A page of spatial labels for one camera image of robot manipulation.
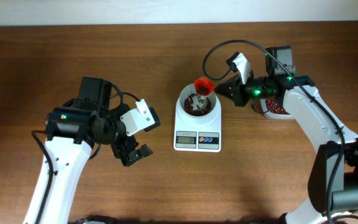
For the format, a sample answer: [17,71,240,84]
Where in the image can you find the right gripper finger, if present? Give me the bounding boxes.
[215,89,234,102]
[215,75,241,91]

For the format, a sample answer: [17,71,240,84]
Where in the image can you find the orange measuring scoop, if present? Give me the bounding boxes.
[194,77,214,96]

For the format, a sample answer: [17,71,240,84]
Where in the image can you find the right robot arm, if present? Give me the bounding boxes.
[216,46,358,224]

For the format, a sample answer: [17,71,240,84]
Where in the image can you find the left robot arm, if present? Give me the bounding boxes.
[24,77,160,223]

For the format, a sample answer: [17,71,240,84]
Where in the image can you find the white digital kitchen scale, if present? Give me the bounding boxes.
[173,97,222,152]

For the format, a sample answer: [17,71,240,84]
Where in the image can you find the clear plastic container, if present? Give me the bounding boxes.
[260,99,294,120]

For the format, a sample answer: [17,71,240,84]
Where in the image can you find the white round bowl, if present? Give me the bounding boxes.
[177,83,216,116]

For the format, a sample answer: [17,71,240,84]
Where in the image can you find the red beans in bowl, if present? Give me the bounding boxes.
[183,93,212,116]

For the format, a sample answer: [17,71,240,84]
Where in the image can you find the right black cable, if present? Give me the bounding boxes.
[201,39,346,224]

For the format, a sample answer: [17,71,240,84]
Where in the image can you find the black cable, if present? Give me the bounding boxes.
[201,39,346,224]
[31,130,55,224]

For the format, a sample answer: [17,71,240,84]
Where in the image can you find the left black cable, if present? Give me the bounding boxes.
[31,130,55,224]

